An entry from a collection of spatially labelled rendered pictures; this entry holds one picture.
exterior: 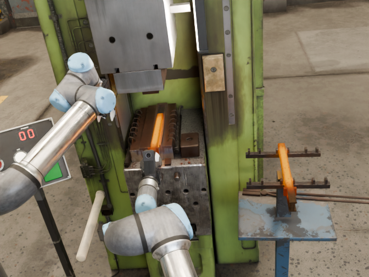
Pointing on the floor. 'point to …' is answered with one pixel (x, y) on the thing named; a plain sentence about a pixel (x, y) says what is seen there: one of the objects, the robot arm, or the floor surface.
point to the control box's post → (53, 231)
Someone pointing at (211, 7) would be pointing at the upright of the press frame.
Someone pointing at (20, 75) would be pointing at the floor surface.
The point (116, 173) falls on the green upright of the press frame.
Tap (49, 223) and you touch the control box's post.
